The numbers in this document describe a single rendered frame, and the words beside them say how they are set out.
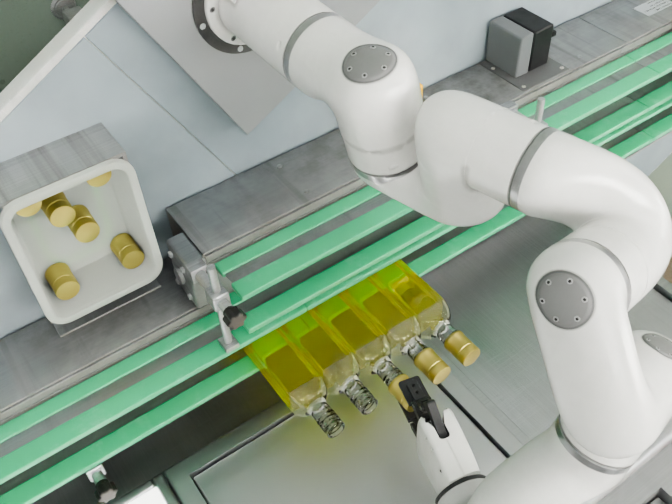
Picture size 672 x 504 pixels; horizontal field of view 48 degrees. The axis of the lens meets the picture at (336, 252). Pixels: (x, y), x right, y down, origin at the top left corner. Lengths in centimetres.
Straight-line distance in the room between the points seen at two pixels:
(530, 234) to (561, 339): 90
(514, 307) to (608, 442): 75
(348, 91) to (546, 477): 44
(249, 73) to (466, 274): 62
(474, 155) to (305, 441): 63
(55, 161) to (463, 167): 52
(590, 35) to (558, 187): 87
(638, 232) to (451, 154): 18
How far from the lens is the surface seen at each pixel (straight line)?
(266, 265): 109
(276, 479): 119
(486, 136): 73
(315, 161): 122
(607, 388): 68
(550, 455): 83
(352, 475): 118
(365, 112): 79
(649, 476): 128
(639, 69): 153
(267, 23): 91
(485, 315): 141
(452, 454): 101
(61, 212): 103
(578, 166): 72
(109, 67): 103
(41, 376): 115
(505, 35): 140
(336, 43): 84
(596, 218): 75
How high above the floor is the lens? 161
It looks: 36 degrees down
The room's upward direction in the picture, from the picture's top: 135 degrees clockwise
